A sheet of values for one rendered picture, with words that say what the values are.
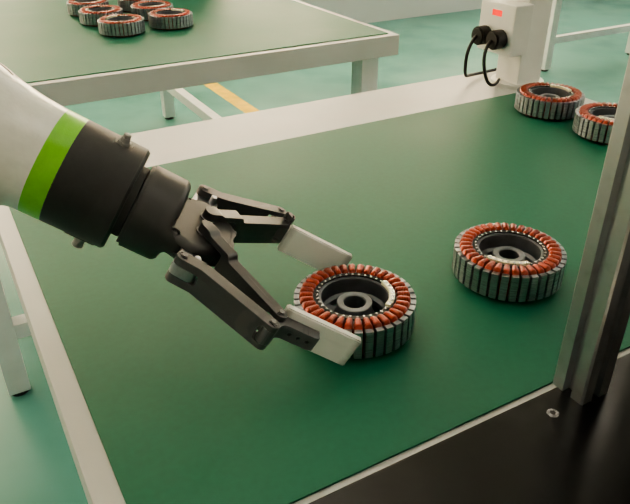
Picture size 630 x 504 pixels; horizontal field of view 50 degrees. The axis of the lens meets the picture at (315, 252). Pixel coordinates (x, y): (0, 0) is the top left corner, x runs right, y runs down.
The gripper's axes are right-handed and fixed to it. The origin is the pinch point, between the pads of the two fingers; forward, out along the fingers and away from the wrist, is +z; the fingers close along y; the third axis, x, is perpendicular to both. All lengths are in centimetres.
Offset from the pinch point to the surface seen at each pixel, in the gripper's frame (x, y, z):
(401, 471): 1.2, 19.4, 3.5
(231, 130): -10, -53, -12
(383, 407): -0.7, 11.1, 4.2
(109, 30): -26, -116, -43
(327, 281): 0.1, -2.2, -1.1
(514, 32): 24, -71, 25
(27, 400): -103, -71, -22
